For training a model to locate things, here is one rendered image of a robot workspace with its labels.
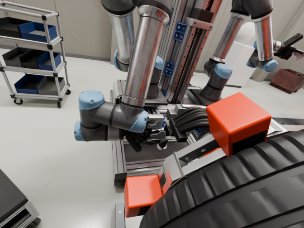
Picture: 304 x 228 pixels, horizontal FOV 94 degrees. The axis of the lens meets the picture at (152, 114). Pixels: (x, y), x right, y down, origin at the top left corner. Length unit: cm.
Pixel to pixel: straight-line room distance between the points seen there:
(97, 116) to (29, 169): 120
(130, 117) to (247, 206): 33
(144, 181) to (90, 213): 94
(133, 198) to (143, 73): 33
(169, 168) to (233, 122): 18
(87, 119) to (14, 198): 71
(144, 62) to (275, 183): 37
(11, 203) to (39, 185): 43
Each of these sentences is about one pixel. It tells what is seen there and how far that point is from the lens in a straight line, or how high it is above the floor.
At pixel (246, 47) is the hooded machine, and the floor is 99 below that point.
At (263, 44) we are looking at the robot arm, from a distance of 114.
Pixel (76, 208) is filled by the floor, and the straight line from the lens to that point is 135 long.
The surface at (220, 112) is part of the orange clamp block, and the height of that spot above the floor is 113.
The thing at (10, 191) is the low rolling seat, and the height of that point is 34.
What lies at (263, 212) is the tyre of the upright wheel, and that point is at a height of 109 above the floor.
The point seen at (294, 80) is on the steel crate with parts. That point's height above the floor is 41.
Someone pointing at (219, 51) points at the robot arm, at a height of 111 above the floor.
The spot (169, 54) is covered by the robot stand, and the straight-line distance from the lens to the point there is 101.
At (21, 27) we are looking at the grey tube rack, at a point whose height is 85.
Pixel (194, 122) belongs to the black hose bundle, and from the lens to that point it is 42.
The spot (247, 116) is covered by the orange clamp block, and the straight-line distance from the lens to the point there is 27.
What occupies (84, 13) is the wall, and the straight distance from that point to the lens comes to 367.
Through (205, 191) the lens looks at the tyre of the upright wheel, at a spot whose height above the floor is 105.
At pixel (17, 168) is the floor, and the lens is 165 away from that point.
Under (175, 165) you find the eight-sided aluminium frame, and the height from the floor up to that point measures 98.
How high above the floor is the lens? 125
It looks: 36 degrees down
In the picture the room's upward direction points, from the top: 15 degrees clockwise
